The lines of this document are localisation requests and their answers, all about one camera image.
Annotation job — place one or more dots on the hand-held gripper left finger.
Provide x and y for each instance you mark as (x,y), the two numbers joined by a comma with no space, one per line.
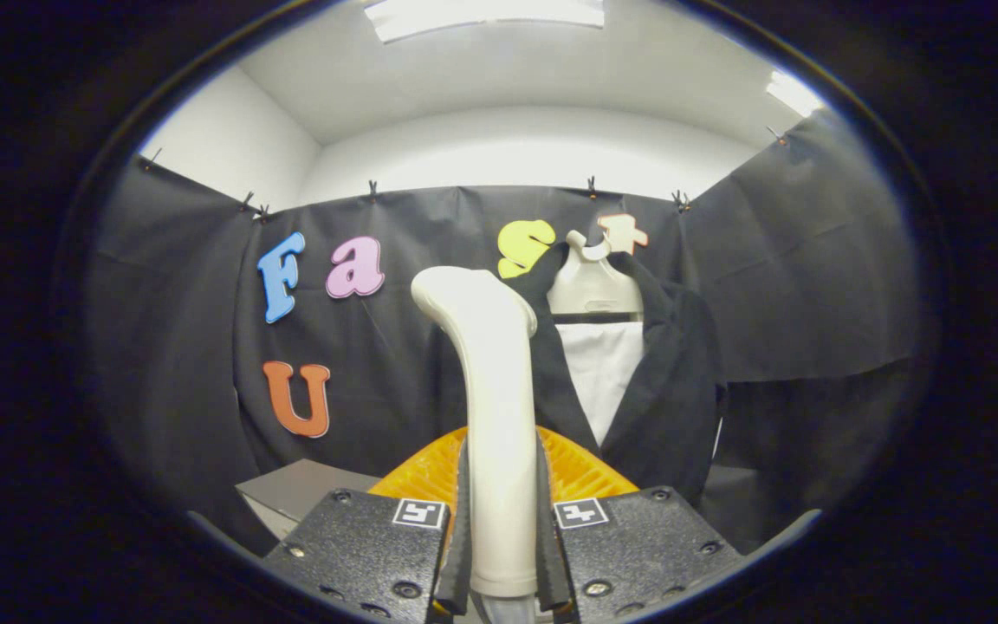
(360,546)

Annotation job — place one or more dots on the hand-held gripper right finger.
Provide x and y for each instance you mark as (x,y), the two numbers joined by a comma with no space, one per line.
(638,546)

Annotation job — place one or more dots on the black blazer jacket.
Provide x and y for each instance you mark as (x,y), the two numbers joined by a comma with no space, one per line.
(672,390)

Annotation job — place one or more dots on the white garment steamer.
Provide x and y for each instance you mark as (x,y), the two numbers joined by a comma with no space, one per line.
(499,416)

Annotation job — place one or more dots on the white padded garment form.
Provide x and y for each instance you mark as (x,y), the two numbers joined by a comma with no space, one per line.
(603,373)

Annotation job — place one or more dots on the grey cabinet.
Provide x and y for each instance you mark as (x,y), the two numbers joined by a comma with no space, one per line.
(308,490)

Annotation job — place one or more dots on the black backdrop cloth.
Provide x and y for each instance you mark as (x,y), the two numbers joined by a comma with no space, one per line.
(187,347)

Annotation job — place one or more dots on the white plastic hanger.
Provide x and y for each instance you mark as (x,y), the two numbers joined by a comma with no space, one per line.
(590,286)

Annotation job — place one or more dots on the row of black clips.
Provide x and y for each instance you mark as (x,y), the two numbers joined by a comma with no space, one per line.
(372,189)

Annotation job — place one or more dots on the small ceiling light panel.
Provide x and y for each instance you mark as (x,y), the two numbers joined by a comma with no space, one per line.
(793,94)

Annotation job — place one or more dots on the large ceiling light panel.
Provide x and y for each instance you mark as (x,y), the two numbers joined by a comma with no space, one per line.
(482,17)

